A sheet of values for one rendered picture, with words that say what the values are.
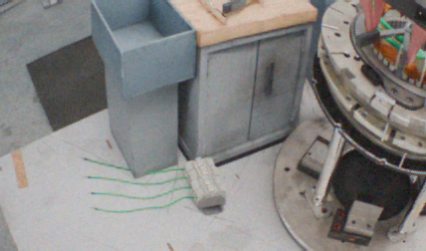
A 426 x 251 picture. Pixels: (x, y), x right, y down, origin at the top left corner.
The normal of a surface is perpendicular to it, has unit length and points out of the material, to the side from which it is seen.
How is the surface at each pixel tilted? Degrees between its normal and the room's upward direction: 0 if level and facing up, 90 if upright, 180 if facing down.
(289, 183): 0
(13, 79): 0
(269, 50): 90
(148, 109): 90
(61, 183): 0
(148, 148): 90
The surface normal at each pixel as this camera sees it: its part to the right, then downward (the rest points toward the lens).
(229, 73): 0.47, 0.65
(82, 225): 0.04, -0.70
